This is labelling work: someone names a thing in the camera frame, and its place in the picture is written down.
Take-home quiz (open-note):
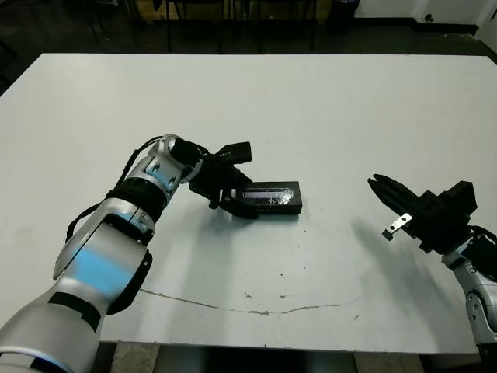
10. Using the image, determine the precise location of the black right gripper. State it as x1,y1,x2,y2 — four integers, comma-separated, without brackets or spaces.
367,175,469,253

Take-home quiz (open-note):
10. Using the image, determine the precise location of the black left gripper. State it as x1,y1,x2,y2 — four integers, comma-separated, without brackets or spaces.
189,153,259,221

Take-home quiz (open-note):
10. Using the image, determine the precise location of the black box lid with window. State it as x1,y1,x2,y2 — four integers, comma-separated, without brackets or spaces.
232,180,304,219

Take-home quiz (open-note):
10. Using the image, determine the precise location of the dark robot body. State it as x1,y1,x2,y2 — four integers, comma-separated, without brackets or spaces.
201,347,356,373

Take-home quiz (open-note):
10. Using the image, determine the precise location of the black chair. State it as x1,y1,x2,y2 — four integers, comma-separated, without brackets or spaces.
255,0,318,51
88,0,137,47
165,0,225,54

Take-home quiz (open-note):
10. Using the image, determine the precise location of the black trash bin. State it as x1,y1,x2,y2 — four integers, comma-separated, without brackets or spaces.
328,0,360,30

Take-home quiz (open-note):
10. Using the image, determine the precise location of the white door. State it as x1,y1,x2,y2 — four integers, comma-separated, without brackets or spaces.
475,0,497,55

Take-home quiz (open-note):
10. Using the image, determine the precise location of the wooden cabinet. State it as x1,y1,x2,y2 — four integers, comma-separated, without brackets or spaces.
135,0,331,21

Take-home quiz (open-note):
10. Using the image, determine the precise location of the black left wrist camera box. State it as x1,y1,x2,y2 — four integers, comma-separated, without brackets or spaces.
214,141,253,164

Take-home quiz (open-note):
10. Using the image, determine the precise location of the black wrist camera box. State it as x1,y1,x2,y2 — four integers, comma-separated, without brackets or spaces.
214,141,253,164
444,180,478,218

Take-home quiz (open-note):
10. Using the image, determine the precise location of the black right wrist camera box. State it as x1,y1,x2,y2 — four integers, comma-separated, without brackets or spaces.
444,180,478,218

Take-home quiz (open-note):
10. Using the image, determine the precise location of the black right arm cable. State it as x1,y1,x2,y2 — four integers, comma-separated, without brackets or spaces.
467,225,497,248

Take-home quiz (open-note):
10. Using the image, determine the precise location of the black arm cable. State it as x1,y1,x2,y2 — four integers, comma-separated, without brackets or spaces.
467,225,497,248
64,134,166,244

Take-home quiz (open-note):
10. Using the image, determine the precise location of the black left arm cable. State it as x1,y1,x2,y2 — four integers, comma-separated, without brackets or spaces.
64,134,166,244

